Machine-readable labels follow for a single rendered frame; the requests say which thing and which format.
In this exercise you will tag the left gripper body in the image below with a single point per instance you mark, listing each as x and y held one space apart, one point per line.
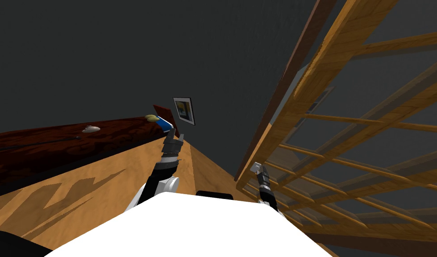
172 146

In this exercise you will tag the dark red wooden table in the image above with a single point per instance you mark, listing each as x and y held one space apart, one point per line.
43 157

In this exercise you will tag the yellow-green rounded lump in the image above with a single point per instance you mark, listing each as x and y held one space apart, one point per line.
151 117

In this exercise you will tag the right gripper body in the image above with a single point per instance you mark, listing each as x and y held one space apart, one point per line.
264 179

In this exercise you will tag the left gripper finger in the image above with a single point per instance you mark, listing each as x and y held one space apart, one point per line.
181 137
171 133

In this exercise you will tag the blue book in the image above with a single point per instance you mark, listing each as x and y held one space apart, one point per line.
164 124

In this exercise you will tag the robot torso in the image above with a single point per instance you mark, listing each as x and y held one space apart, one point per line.
189 228

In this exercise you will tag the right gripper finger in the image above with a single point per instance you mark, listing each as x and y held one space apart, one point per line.
256 166
265 169

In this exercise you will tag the pale flat dish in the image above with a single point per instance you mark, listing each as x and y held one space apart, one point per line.
91 129

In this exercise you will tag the framed wall picture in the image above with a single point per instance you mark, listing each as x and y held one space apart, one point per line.
184 110

